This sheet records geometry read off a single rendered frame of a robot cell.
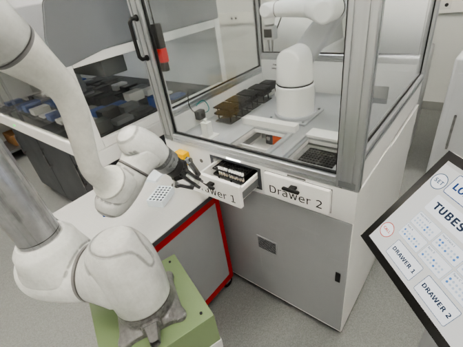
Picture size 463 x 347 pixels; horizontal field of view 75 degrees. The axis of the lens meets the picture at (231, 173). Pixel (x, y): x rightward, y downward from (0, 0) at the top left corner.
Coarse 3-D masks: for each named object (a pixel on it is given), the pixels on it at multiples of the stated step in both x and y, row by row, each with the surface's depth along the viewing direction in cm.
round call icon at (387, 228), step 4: (388, 220) 79; (384, 224) 79; (388, 224) 79; (392, 224) 78; (380, 228) 80; (384, 228) 79; (388, 228) 78; (392, 228) 77; (396, 228) 76; (380, 232) 80; (384, 232) 79; (388, 232) 78; (392, 232) 77; (384, 236) 78; (388, 236) 77
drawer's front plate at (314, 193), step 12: (264, 180) 127; (276, 180) 122; (288, 180) 118; (276, 192) 125; (288, 192) 121; (300, 192) 117; (312, 192) 113; (324, 192) 110; (300, 204) 120; (312, 204) 116; (324, 204) 113
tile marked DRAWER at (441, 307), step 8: (424, 280) 65; (432, 280) 64; (416, 288) 66; (424, 288) 65; (432, 288) 64; (440, 288) 62; (424, 296) 64; (432, 296) 63; (440, 296) 62; (432, 304) 62; (440, 304) 61; (448, 304) 60; (432, 312) 62; (440, 312) 60; (448, 312) 59; (456, 312) 58; (440, 320) 60; (448, 320) 59
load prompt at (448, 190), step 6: (456, 180) 68; (462, 180) 67; (450, 186) 69; (456, 186) 68; (462, 186) 67; (444, 192) 70; (450, 192) 68; (456, 192) 67; (462, 192) 66; (456, 198) 67; (462, 198) 66; (462, 204) 65
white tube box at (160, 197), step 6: (162, 186) 151; (168, 186) 150; (156, 192) 147; (162, 192) 146; (168, 192) 145; (150, 198) 143; (156, 198) 142; (162, 198) 142; (168, 198) 145; (150, 204) 143; (156, 204) 141; (162, 204) 140
